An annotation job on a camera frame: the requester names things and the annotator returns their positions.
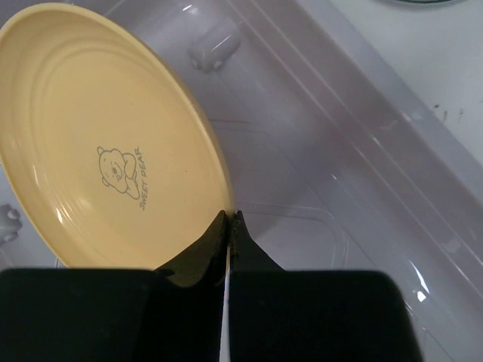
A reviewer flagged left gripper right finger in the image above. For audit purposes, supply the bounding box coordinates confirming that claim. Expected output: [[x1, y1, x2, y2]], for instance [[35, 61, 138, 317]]
[[228, 213, 423, 361]]

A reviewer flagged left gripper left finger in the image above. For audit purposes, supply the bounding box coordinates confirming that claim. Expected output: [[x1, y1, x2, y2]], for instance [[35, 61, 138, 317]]
[[1, 212, 228, 361]]

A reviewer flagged yellow bear plate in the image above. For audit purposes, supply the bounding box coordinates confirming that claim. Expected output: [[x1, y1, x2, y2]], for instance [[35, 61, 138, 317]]
[[1, 4, 234, 269]]

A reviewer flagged lavender plastic bin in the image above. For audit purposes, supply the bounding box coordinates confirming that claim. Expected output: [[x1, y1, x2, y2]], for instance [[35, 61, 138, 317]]
[[1, 1, 482, 361]]

